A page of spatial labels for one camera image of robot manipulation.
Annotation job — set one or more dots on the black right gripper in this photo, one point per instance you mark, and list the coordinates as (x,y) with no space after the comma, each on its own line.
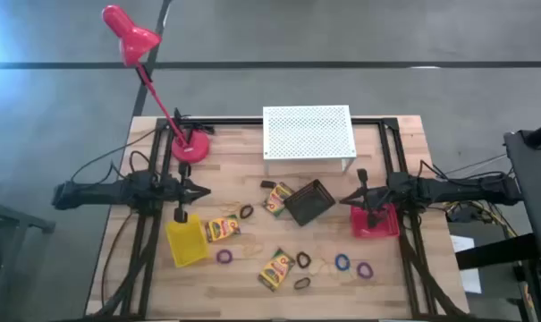
(377,197)

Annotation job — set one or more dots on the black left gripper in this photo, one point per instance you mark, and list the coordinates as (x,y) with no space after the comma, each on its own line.
(174,192)

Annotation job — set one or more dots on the red plastic basket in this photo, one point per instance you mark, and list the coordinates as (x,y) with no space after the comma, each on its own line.
(388,226)

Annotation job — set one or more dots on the yellow green crayon box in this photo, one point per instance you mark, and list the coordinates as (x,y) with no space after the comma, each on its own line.
(276,269)
(222,228)
(277,199)

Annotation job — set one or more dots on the black plastic basket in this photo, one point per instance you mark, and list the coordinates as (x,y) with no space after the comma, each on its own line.
(309,202)

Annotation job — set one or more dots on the yellow plastic basket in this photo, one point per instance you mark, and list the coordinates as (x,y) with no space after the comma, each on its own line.
(185,241)

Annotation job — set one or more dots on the small black block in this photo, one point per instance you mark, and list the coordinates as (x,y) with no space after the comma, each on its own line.
(267,183)

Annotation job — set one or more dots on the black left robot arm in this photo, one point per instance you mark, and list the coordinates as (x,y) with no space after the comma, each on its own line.
(95,195)

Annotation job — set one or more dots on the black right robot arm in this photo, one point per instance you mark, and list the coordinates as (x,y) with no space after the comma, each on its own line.
(453,190)

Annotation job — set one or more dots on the red desk lamp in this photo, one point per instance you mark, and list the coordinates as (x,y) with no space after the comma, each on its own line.
(133,40)

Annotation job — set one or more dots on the white perforated metal shelf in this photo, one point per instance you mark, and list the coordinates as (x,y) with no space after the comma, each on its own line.
(308,132)

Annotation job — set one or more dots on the black power brick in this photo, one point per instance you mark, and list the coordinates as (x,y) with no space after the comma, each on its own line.
(462,214)

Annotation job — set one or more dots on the white paper sheet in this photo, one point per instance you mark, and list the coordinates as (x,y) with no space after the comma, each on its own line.
(471,282)

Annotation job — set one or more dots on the black flat crossbar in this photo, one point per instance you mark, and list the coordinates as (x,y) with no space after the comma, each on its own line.
(498,252)

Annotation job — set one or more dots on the grey metal bench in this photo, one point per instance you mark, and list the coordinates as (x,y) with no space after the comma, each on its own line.
(19,219)

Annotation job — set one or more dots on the black aluminium table frame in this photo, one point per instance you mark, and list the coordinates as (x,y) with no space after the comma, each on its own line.
(239,121)

